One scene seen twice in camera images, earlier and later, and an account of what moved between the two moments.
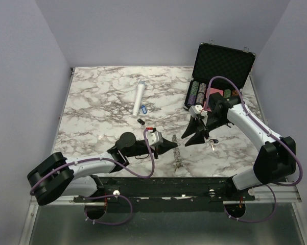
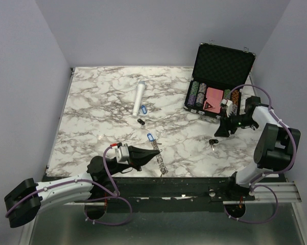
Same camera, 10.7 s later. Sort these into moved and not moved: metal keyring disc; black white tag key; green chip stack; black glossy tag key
Moved: metal keyring disc
Not moved: green chip stack; black white tag key; black glossy tag key
